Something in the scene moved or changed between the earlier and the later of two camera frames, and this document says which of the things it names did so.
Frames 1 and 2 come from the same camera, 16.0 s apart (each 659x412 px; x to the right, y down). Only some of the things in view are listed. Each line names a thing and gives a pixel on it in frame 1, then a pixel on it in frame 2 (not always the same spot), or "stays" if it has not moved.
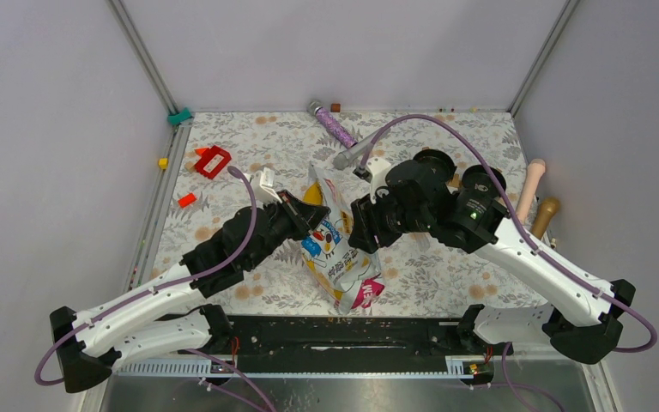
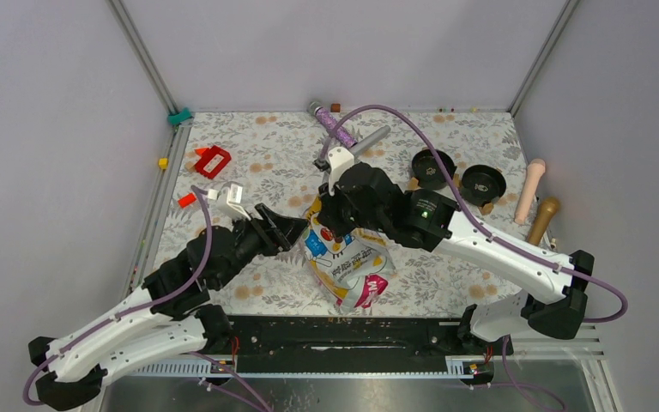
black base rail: [351, 347] stays
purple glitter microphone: [335, 126] stays
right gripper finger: [368, 232] → [336, 216]
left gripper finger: [308, 216] → [285, 229]
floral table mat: [232, 160] stays
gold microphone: [547, 209] stays
